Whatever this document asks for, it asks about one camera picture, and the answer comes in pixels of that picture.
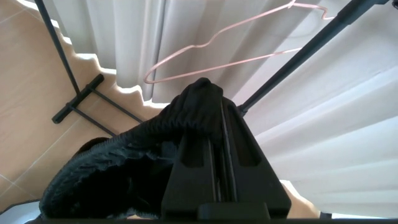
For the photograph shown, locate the black drawstring shorts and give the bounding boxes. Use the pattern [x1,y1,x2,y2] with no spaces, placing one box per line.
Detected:
[39,77,224,220]

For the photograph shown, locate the pink clothes hanger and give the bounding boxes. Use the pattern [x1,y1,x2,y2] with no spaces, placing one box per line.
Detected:
[143,0,335,85]

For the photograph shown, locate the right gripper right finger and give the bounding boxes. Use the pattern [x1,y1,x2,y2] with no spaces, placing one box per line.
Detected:
[220,96,292,219]

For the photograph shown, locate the black clothes rack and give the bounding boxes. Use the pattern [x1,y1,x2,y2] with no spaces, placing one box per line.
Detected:
[33,0,398,138]

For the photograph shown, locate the beige curtain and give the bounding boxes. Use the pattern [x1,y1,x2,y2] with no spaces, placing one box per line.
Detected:
[40,0,398,218]

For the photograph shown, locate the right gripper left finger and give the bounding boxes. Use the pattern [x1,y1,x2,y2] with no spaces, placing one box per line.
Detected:
[160,129,223,219]

